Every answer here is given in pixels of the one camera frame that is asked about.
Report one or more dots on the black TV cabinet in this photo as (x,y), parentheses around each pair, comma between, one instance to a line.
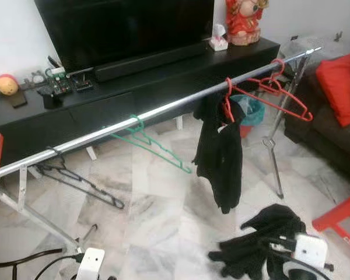
(134,93)

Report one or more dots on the red plastic hanger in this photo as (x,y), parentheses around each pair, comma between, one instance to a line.
(307,118)

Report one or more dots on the green plastic hanger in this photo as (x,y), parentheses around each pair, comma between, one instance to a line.
(186,169)

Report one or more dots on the black shirt with small logo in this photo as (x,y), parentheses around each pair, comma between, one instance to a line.
(219,163)

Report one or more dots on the black soundbar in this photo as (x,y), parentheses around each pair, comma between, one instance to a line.
(151,61)

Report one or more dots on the black plastic hanger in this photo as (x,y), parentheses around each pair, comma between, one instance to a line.
(119,203)

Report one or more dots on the red hanger with white tag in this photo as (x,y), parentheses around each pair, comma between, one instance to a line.
(228,102)

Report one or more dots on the silver metal clothes rack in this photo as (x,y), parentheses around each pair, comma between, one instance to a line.
(163,108)

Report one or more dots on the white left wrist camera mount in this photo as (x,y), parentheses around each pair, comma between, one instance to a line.
(90,262)

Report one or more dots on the lace covered side table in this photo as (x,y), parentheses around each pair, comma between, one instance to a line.
(294,44)

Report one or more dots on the black television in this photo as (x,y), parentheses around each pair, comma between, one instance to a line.
(122,29)

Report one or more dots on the white tissue box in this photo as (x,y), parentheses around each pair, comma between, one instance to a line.
(218,39)

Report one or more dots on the red laughing figure statue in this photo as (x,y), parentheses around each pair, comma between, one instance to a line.
(245,20)

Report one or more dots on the black shirt with red trim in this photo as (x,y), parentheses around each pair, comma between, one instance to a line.
(245,251)

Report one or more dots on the grey small figure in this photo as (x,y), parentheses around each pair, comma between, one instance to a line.
(38,77)

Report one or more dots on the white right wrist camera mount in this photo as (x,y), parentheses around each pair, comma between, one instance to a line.
(310,251)

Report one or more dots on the black small tray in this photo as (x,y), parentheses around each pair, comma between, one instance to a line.
(83,83)

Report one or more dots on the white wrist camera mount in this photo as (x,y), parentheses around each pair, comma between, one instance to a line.
(90,262)
(310,251)

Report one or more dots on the red plastic stool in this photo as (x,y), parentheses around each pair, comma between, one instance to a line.
(341,216)

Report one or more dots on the dark brown sofa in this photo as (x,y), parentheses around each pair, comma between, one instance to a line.
(326,151)

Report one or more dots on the black phone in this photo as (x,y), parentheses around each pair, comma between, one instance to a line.
(17,100)

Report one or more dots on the green white small figure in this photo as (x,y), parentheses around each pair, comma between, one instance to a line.
(55,71)

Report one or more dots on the red cushion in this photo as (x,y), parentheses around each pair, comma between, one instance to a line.
(341,87)

